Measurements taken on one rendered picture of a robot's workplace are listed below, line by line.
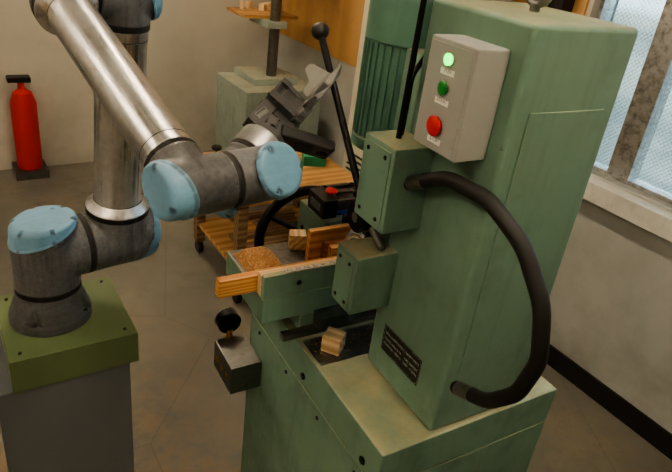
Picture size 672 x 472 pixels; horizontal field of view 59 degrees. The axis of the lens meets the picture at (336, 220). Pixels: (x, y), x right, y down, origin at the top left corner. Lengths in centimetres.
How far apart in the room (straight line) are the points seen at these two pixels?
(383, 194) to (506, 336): 35
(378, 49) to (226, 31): 317
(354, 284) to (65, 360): 78
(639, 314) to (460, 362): 150
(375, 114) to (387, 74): 8
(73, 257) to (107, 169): 22
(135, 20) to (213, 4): 289
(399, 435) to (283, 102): 64
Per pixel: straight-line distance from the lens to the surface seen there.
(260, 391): 159
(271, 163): 93
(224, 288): 123
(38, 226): 152
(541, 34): 86
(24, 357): 156
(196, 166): 89
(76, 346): 157
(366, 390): 122
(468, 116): 85
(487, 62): 85
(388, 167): 96
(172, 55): 419
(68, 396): 166
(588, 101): 98
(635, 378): 261
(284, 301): 127
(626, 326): 256
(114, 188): 150
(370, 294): 112
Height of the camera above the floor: 161
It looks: 26 degrees down
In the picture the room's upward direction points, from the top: 8 degrees clockwise
